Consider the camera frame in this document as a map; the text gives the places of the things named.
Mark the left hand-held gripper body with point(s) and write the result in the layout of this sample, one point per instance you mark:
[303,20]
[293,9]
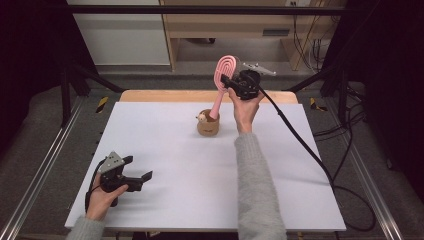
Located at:
[115,180]

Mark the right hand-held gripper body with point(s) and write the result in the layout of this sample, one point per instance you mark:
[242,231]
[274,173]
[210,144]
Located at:
[248,85]

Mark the pink hairbrush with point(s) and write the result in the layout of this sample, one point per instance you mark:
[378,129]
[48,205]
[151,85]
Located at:
[225,66]

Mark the brown cup with animal figure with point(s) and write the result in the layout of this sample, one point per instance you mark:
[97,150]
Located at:
[208,128]

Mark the person's left hand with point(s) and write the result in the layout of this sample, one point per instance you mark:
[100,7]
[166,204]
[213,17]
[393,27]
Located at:
[100,203]

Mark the person's right hand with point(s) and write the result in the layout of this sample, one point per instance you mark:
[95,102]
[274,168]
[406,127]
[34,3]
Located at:
[245,113]

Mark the yellow black tape marker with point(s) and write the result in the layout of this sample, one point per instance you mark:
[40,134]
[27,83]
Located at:
[102,104]
[313,104]

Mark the wooden table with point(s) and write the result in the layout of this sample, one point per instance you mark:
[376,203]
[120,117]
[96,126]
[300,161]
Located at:
[166,96]

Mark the wooden desk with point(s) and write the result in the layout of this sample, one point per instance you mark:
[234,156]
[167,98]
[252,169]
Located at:
[200,25]

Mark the white cabinet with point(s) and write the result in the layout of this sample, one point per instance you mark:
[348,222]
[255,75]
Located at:
[123,40]

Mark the black curtain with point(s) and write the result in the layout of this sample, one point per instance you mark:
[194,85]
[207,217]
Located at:
[393,83]
[30,66]

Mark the black horizontal frame bar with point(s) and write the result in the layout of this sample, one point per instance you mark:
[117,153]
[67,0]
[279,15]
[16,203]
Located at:
[200,9]

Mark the aluminium floor rail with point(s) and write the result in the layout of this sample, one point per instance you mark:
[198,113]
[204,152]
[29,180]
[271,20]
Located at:
[40,166]
[370,193]

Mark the black frame stand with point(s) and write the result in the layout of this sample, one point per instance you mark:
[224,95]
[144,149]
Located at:
[65,100]
[342,100]

